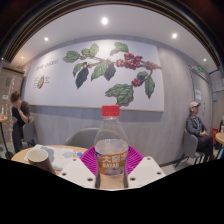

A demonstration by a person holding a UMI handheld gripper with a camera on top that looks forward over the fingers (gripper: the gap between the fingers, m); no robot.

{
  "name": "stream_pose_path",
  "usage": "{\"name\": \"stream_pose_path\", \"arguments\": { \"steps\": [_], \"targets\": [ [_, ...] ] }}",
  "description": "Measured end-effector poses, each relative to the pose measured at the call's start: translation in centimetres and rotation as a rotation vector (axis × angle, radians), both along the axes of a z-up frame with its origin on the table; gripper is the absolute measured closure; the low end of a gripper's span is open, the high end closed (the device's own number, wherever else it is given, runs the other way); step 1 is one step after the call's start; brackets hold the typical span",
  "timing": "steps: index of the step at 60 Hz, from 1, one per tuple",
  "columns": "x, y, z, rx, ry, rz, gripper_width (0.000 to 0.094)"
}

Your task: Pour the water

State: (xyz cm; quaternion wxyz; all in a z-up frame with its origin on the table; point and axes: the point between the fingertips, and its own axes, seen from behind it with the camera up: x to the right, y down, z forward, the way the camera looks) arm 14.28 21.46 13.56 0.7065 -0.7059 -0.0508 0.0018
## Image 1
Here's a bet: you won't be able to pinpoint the clear red-capped drink bottle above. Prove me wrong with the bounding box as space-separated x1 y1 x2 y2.
93 105 130 190

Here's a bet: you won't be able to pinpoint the grey chair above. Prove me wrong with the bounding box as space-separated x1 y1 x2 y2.
174 129 204 168
22 117 39 148

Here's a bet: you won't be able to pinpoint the grey upholstered armchair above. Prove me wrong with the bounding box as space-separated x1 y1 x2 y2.
64 127 100 150

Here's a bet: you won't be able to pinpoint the round ceiling spotlights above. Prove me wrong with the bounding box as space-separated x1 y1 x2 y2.
19 16 179 61

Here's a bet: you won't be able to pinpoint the person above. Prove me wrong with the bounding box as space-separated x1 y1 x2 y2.
185 101 214 160
9 91 32 154

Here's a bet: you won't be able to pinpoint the small round wooden table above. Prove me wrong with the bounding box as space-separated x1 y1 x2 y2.
0 115 15 160

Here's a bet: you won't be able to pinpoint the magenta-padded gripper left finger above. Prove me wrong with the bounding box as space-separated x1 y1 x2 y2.
57 146 100 190

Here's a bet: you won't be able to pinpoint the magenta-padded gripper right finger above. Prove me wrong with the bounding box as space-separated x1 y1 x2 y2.
125 145 167 190

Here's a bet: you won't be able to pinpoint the dark brown cup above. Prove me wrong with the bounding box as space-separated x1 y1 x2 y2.
26 148 56 175

